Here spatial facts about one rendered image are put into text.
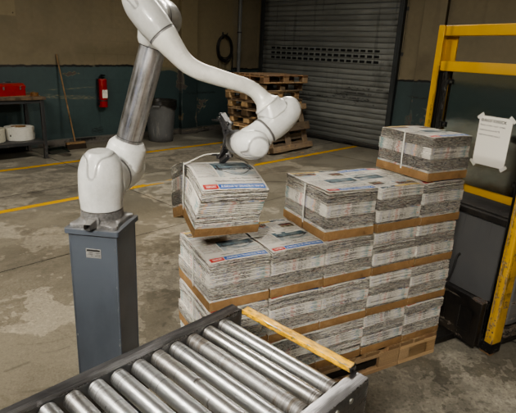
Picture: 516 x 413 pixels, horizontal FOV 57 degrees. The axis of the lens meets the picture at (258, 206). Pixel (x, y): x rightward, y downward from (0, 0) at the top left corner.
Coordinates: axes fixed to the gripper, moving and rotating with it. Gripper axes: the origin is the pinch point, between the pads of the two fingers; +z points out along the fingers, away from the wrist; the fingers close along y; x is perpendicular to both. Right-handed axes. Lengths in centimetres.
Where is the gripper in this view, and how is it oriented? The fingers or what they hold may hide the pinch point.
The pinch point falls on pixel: (215, 136)
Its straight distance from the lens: 201.7
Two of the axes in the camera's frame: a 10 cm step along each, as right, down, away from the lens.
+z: -4.4, -2.1, 8.7
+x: 9.0, -0.8, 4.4
